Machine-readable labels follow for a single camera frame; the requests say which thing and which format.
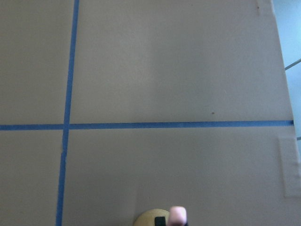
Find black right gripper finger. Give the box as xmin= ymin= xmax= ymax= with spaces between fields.
xmin=154 ymin=216 xmax=166 ymax=226

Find tan wooden cup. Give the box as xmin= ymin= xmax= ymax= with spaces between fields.
xmin=133 ymin=208 xmax=169 ymax=226

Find brown paper table cover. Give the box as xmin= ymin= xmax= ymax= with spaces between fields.
xmin=0 ymin=0 xmax=301 ymax=226

